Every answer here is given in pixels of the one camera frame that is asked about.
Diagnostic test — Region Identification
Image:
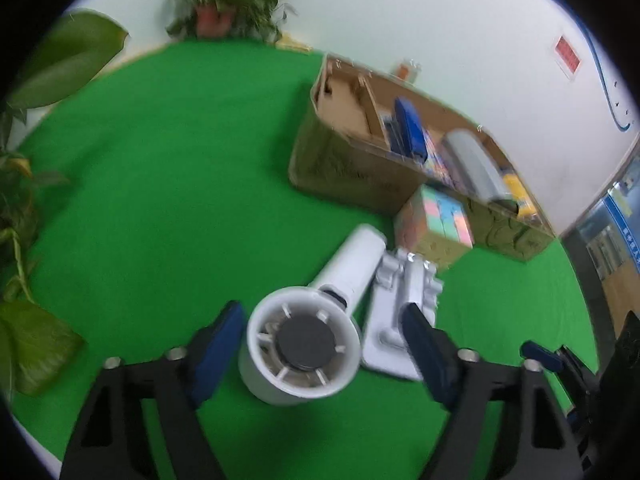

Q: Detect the glass door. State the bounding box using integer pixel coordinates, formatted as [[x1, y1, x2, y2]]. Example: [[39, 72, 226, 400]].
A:
[[560, 135, 640, 321]]

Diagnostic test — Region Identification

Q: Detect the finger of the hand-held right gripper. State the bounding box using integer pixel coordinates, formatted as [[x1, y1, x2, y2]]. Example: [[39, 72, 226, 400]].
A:
[[520, 340, 601, 411]]

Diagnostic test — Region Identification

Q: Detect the cardboard box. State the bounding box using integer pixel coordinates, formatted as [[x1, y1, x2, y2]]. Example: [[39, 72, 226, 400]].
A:
[[288, 52, 557, 262]]

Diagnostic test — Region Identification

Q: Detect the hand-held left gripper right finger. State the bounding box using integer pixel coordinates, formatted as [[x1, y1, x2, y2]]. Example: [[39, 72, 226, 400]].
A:
[[399, 301, 583, 480]]

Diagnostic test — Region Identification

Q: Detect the white folding phone stand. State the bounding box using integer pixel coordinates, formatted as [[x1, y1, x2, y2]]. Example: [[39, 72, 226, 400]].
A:
[[361, 246, 445, 382]]

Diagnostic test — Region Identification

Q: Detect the red wall sign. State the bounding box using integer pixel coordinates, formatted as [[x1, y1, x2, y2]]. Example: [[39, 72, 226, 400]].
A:
[[552, 34, 584, 80]]

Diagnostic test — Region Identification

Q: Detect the large leaf green plant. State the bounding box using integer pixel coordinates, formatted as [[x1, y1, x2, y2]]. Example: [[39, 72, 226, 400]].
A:
[[0, 10, 129, 401]]

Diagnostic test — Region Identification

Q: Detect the yellow label glass jar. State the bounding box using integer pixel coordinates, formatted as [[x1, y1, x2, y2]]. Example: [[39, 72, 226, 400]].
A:
[[499, 172, 542, 224]]

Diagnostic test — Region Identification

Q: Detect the blue stapler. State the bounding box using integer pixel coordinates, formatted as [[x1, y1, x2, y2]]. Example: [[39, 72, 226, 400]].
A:
[[393, 97, 431, 165]]

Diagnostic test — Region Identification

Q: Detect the pastel puzzle cube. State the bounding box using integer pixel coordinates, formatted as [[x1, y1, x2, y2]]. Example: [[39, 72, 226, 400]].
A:
[[393, 184, 475, 275]]

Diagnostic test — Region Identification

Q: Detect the silver metal can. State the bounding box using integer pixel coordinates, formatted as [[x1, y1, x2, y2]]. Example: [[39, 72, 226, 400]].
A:
[[440, 129, 507, 204]]

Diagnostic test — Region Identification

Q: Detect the green felt table cover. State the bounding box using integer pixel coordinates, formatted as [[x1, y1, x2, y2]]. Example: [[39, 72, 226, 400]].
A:
[[10, 40, 601, 480]]

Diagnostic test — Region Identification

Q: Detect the white hair dryer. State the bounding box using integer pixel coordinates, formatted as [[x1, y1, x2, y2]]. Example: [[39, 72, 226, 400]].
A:
[[237, 224, 388, 407]]

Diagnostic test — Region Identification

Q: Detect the potted green plant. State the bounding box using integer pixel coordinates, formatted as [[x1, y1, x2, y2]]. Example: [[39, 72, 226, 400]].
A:
[[166, 0, 297, 45]]

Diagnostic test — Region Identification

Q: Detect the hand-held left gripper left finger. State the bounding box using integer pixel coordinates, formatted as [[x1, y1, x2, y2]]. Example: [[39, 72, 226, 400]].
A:
[[60, 300, 247, 480]]

